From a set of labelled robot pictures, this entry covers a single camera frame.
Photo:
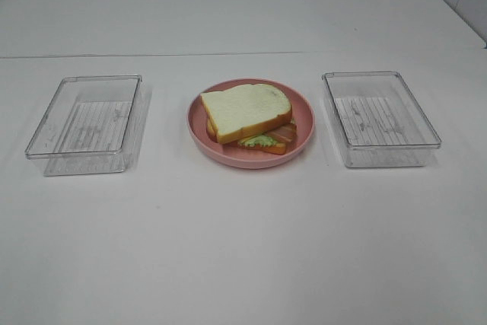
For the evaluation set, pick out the green lettuce leaf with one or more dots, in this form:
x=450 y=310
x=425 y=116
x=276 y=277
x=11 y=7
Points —
x=261 y=140

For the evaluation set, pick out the bread slice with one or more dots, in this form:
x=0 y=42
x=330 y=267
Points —
x=278 y=149
x=246 y=110

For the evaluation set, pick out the bacon strip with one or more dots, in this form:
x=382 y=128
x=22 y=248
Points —
x=285 y=133

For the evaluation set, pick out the pink round plate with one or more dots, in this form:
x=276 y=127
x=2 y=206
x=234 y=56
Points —
x=302 y=113

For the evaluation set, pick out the right clear plastic container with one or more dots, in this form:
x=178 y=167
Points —
x=377 y=121

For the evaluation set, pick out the clear plastic container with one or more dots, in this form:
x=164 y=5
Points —
x=377 y=121
x=92 y=125

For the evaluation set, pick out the left clear plastic container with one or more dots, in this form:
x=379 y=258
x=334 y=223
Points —
x=92 y=125

